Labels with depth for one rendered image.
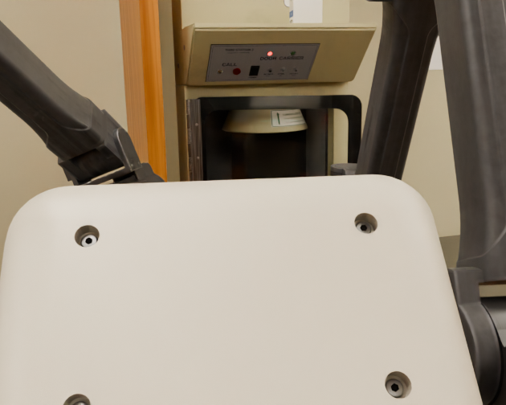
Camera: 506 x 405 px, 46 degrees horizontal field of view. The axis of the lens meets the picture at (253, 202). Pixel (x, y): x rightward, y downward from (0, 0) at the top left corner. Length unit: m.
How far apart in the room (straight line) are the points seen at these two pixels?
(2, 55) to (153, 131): 0.41
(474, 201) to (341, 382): 0.27
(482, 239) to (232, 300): 0.26
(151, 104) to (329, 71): 0.34
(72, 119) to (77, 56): 0.82
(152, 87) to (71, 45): 0.54
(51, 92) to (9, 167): 0.87
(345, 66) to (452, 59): 0.62
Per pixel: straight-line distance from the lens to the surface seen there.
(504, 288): 1.48
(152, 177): 0.83
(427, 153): 1.80
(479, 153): 0.48
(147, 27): 0.99
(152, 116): 0.99
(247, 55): 1.04
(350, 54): 1.10
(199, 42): 1.00
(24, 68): 0.66
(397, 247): 0.27
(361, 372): 0.25
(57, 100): 0.68
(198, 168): 1.09
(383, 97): 0.68
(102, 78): 1.51
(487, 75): 0.50
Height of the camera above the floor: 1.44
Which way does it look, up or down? 13 degrees down
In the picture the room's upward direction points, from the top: 1 degrees counter-clockwise
